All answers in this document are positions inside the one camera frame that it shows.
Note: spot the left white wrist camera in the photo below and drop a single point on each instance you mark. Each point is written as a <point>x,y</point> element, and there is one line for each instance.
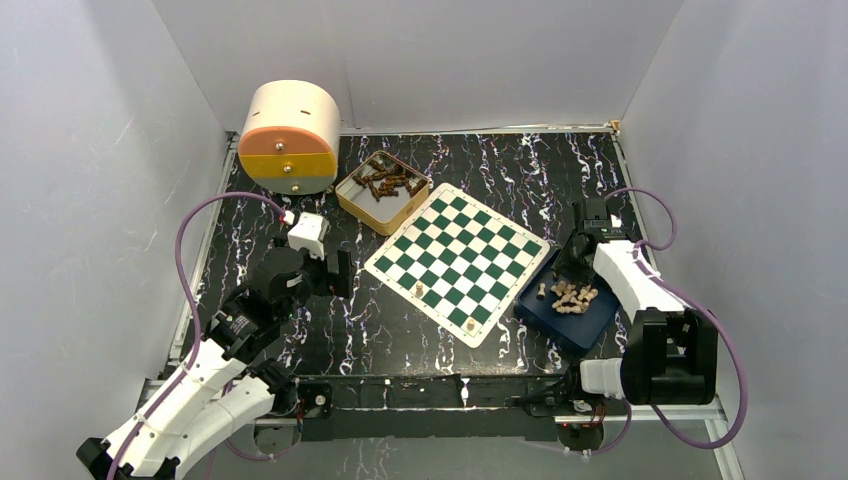
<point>308,233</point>

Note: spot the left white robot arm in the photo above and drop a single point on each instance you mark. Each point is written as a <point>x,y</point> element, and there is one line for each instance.
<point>222,385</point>

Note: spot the tan square tin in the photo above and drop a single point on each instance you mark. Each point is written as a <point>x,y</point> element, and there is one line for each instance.
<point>387,215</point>

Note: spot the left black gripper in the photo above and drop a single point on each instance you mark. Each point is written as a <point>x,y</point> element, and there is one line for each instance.
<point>333,283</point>

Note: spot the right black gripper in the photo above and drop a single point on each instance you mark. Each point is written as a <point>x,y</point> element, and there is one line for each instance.
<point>562,262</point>

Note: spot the pile of dark chess pieces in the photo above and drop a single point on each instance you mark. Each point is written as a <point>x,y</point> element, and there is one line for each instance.
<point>387,181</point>

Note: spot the green white chess board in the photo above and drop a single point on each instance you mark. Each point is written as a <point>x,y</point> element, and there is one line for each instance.
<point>472,261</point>

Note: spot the pile of light chess pieces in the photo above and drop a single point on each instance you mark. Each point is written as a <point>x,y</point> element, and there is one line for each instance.
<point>572,299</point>

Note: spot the cream round drawer box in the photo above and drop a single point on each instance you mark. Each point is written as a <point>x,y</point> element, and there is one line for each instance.
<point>290,140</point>

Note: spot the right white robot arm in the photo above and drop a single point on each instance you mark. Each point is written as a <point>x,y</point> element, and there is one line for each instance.
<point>671,355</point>

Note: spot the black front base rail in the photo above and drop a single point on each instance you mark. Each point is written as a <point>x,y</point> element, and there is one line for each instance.
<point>444,406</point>

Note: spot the dark blue tray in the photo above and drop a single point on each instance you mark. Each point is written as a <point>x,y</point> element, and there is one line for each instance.
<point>575,333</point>

